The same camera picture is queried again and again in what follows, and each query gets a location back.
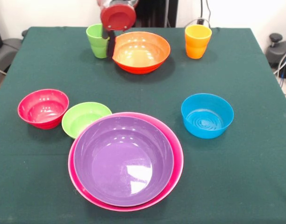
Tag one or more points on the green plastic cup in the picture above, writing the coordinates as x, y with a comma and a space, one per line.
96, 44

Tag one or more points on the dark green tablecloth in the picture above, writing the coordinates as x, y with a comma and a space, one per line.
40, 175

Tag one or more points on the red plastic bowl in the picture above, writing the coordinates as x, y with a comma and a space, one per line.
42, 109

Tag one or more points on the blue plastic bowl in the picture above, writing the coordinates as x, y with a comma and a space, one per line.
207, 121

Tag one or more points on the black cabinet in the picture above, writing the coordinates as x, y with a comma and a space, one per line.
157, 11

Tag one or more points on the small green plastic bowl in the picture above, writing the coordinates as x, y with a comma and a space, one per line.
80, 119

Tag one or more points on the orange plastic bowl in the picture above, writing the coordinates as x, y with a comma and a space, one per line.
143, 53

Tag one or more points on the purple plastic bowl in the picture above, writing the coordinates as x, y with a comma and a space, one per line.
122, 163

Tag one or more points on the black chair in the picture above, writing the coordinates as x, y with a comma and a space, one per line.
7, 51

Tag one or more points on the pink plastic bowl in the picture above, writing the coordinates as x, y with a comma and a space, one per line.
178, 154

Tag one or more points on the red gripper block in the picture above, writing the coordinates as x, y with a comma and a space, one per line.
118, 17

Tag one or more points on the orange plastic cup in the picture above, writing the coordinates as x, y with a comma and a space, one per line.
196, 44

